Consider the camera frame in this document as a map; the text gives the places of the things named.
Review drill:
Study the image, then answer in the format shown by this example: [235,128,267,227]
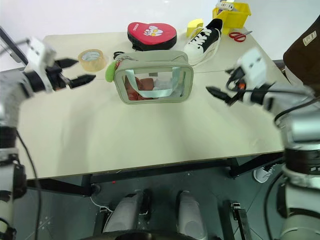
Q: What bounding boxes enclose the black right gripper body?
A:
[225,66,249,107]

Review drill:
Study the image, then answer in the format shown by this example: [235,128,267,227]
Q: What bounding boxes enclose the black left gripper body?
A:
[45,64,70,92]

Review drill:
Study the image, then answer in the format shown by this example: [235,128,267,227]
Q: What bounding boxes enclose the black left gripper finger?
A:
[55,57,79,69]
[67,74,97,89]

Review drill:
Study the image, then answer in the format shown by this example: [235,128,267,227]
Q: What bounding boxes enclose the clear toiletry pouch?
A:
[113,49,194,106]

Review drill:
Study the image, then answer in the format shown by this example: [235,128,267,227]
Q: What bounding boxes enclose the red heart-shaped case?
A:
[127,21,178,52]

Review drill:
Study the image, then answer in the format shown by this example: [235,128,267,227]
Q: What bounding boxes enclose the brown packing tape roll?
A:
[77,48,106,74]

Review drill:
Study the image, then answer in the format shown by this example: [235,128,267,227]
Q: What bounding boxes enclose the black and white sneaker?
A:
[183,18,224,67]

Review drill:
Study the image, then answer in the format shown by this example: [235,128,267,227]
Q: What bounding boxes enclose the yellow plastic bin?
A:
[212,2,252,36]

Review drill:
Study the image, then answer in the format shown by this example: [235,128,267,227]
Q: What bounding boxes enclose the white item in bin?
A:
[215,0,236,12]

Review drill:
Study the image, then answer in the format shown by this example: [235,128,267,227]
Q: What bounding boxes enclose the dark brown fabric object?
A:
[283,18,320,89]

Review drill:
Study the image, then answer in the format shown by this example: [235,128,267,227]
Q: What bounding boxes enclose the white shoe on floor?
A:
[253,163,278,184]

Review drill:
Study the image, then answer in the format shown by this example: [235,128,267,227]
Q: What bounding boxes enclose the black stand foot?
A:
[93,209,111,237]
[223,199,253,240]

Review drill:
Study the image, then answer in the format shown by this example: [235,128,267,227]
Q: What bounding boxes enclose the silver right robot leg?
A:
[175,190,209,240]

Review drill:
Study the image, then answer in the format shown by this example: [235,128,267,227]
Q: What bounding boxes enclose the silver robot leg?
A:
[103,189,152,237]
[175,190,209,240]

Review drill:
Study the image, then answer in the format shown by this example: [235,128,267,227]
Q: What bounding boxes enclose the silver left robot leg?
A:
[103,189,152,237]

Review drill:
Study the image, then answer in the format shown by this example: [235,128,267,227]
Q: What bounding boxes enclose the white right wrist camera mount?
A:
[235,47,268,89]

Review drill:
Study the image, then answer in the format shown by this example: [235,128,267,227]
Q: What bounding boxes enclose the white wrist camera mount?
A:
[24,36,57,74]
[235,47,268,89]

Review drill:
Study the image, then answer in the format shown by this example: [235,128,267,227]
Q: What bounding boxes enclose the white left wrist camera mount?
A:
[24,36,57,74]

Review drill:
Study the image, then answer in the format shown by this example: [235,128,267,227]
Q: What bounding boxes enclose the red handled scissors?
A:
[228,30,254,43]

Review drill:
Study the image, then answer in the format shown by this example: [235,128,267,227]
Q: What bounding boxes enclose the black slanted frame bar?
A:
[0,24,29,66]

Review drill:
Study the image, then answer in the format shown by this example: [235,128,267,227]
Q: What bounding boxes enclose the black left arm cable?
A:
[14,128,43,240]

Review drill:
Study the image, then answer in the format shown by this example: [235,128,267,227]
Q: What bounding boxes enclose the black metal table frame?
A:
[25,149,286,199]

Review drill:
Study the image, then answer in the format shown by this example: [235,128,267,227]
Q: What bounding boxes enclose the white floor cable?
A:
[89,194,112,212]

